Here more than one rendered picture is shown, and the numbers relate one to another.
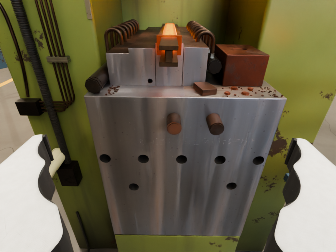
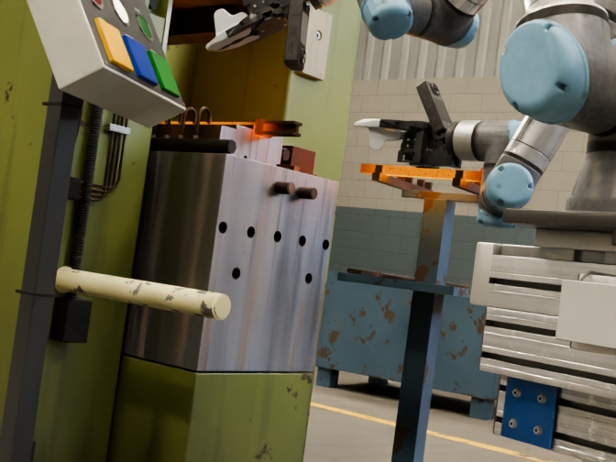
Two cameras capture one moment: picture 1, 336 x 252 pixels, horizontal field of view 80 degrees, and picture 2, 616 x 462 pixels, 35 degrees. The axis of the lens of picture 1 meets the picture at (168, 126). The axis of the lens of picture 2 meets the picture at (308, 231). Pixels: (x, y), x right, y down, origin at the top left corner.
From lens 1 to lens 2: 194 cm
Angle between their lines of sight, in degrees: 59
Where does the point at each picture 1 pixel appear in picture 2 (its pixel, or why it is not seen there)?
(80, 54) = (136, 128)
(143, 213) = (236, 323)
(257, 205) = not seen: hidden behind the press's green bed
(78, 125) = (102, 229)
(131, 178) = (236, 258)
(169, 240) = (250, 384)
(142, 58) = (244, 135)
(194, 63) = (274, 148)
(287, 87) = not seen: hidden behind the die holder
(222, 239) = (298, 378)
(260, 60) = (311, 155)
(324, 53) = (322, 172)
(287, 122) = not seen: hidden behind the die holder
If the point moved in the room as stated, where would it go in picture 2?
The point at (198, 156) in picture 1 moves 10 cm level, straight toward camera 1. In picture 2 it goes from (289, 234) to (318, 236)
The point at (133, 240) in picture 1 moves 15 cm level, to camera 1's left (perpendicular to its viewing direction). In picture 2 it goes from (214, 384) to (160, 385)
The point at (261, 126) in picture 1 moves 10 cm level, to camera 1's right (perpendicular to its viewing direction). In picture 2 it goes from (326, 205) to (352, 211)
